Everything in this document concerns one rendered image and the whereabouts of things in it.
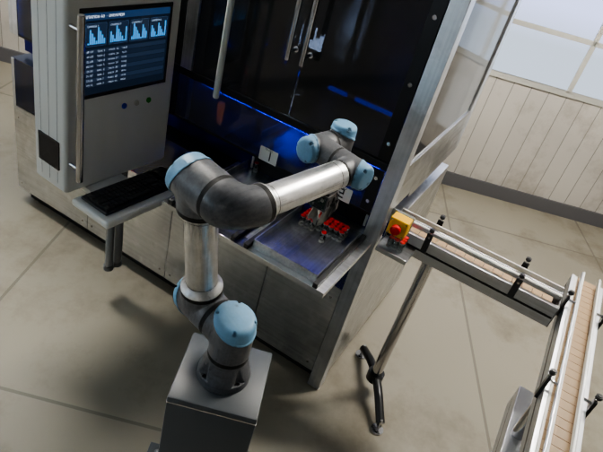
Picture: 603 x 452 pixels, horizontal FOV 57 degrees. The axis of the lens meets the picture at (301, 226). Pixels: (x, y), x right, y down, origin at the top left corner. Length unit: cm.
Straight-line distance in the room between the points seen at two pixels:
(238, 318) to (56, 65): 105
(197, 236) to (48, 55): 95
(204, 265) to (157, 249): 148
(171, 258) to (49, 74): 116
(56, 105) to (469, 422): 228
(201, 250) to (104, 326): 150
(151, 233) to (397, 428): 151
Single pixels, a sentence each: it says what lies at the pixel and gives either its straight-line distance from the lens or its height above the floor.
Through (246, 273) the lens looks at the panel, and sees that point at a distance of 256.
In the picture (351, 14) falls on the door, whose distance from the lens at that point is 196.
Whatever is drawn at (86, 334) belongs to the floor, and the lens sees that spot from 279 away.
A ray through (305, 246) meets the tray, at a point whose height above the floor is 88.
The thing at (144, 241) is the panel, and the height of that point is 24.
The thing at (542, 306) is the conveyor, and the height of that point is 91.
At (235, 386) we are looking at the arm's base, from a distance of 159.
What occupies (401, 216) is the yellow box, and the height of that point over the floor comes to 103.
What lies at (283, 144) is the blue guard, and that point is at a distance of 218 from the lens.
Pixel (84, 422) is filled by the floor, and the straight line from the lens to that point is 249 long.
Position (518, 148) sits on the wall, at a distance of 488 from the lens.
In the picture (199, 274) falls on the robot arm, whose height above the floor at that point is 111.
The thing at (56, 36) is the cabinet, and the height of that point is 138.
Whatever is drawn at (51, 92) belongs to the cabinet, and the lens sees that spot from 210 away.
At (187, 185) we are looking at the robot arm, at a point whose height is 139.
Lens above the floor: 205
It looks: 34 degrees down
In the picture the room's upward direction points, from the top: 16 degrees clockwise
